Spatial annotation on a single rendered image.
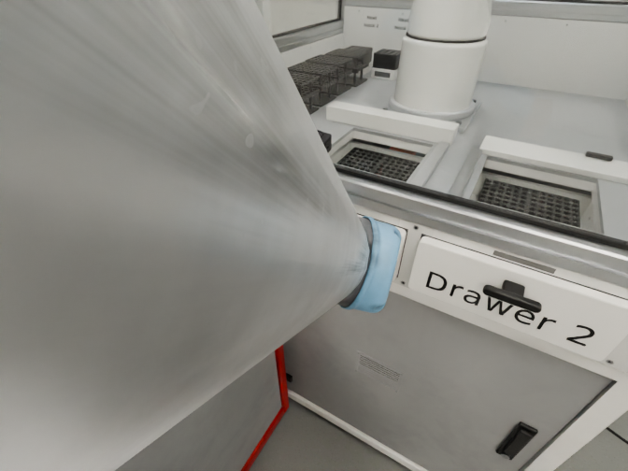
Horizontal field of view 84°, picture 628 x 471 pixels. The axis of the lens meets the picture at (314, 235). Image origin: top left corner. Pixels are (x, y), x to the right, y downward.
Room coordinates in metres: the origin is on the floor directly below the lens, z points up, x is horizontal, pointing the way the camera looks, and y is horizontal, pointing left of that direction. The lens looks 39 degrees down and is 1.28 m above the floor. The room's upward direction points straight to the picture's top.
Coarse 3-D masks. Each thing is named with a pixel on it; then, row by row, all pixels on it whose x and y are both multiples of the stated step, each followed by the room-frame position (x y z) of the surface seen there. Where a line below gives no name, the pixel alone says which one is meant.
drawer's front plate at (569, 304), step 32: (416, 256) 0.42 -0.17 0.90; (448, 256) 0.40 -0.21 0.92; (480, 256) 0.38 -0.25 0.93; (416, 288) 0.41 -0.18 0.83; (448, 288) 0.39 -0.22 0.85; (480, 288) 0.37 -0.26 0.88; (544, 288) 0.33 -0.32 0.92; (576, 288) 0.32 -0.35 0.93; (512, 320) 0.34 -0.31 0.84; (576, 320) 0.30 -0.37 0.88; (608, 320) 0.29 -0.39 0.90; (576, 352) 0.29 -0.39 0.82; (608, 352) 0.28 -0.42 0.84
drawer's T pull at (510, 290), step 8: (488, 288) 0.33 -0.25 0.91; (496, 288) 0.33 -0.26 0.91; (504, 288) 0.34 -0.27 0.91; (512, 288) 0.34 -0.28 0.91; (520, 288) 0.34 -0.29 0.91; (496, 296) 0.33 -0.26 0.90; (504, 296) 0.32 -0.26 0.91; (512, 296) 0.32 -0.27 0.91; (520, 296) 0.32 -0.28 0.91; (512, 304) 0.31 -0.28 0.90; (520, 304) 0.31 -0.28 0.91; (528, 304) 0.31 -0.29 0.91; (536, 304) 0.31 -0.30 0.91; (536, 312) 0.30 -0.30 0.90
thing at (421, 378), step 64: (320, 320) 0.55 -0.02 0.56; (384, 320) 0.47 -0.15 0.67; (448, 320) 0.41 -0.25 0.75; (320, 384) 0.54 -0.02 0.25; (384, 384) 0.45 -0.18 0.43; (448, 384) 0.38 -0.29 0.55; (512, 384) 0.33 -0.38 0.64; (576, 384) 0.30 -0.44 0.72; (384, 448) 0.42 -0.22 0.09; (448, 448) 0.35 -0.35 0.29; (512, 448) 0.29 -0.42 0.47; (576, 448) 0.26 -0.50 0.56
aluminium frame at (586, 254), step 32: (352, 192) 0.50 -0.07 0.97; (384, 192) 0.47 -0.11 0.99; (416, 192) 0.46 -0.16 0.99; (448, 224) 0.42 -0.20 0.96; (480, 224) 0.40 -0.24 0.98; (512, 224) 0.38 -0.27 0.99; (544, 224) 0.37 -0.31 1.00; (544, 256) 0.35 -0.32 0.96; (576, 256) 0.34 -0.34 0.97; (608, 256) 0.32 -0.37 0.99
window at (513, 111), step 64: (256, 0) 0.61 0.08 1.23; (320, 0) 0.55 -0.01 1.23; (384, 0) 0.51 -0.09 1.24; (448, 0) 0.47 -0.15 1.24; (512, 0) 0.44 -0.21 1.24; (576, 0) 0.41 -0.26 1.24; (320, 64) 0.55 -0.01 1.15; (384, 64) 0.50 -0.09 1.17; (448, 64) 0.46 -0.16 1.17; (512, 64) 0.43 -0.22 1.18; (576, 64) 0.40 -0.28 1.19; (320, 128) 0.55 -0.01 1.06; (384, 128) 0.50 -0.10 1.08; (448, 128) 0.45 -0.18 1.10; (512, 128) 0.42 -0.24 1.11; (576, 128) 0.38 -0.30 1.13; (448, 192) 0.44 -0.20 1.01; (512, 192) 0.40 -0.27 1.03; (576, 192) 0.37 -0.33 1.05
